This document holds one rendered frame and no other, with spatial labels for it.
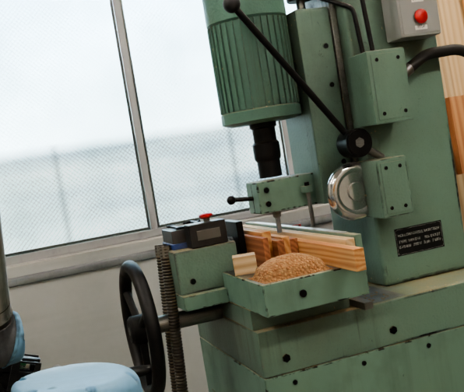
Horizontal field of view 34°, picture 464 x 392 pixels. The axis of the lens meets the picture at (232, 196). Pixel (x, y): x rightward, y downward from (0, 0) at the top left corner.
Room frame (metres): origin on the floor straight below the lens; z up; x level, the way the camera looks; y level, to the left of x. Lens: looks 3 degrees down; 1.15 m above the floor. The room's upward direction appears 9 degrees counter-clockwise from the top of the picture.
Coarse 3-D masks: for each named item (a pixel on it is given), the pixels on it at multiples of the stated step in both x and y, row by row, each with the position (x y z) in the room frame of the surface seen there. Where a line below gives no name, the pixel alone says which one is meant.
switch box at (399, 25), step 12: (384, 0) 1.61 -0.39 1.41; (396, 0) 1.57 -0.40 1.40; (408, 0) 1.58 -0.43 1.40; (432, 0) 1.60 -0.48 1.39; (384, 12) 1.62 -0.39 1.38; (396, 12) 1.57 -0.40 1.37; (408, 12) 1.58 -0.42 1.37; (432, 12) 1.59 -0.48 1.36; (396, 24) 1.58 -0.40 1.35; (408, 24) 1.57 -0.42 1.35; (420, 24) 1.58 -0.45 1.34; (432, 24) 1.59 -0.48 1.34; (396, 36) 1.59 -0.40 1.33; (408, 36) 1.58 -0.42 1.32; (420, 36) 1.59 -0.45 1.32; (432, 36) 1.63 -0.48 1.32
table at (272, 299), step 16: (224, 272) 1.53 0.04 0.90; (320, 272) 1.36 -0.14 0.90; (336, 272) 1.36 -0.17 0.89; (352, 272) 1.37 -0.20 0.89; (224, 288) 1.52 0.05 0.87; (240, 288) 1.44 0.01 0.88; (256, 288) 1.35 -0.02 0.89; (272, 288) 1.32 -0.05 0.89; (288, 288) 1.33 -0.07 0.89; (304, 288) 1.34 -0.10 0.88; (320, 288) 1.35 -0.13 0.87; (336, 288) 1.36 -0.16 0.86; (352, 288) 1.37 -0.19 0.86; (368, 288) 1.38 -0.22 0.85; (192, 304) 1.49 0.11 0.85; (208, 304) 1.50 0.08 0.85; (240, 304) 1.45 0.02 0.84; (256, 304) 1.36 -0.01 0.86; (272, 304) 1.32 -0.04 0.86; (288, 304) 1.33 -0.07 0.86; (304, 304) 1.34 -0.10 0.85; (320, 304) 1.35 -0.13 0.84
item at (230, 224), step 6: (228, 222) 1.62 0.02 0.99; (234, 222) 1.58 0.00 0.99; (240, 222) 1.58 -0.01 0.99; (228, 228) 1.63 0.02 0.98; (234, 228) 1.59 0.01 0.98; (240, 228) 1.58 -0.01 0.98; (228, 234) 1.64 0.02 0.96; (234, 234) 1.60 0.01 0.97; (240, 234) 1.58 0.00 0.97; (234, 240) 1.60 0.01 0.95; (240, 240) 1.58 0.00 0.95; (240, 246) 1.58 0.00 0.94; (240, 252) 1.58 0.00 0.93; (246, 252) 1.58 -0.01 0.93
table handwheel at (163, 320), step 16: (128, 272) 1.49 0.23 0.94; (128, 288) 1.63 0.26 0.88; (144, 288) 1.44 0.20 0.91; (128, 304) 1.60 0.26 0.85; (144, 304) 1.42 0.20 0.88; (128, 320) 1.52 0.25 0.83; (144, 320) 1.41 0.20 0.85; (160, 320) 1.54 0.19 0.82; (192, 320) 1.56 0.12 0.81; (208, 320) 1.57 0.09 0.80; (128, 336) 1.65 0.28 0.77; (144, 336) 1.51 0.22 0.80; (160, 336) 1.41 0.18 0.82; (144, 352) 1.53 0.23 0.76; (160, 352) 1.40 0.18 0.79; (160, 368) 1.41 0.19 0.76; (144, 384) 1.55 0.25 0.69; (160, 384) 1.43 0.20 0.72
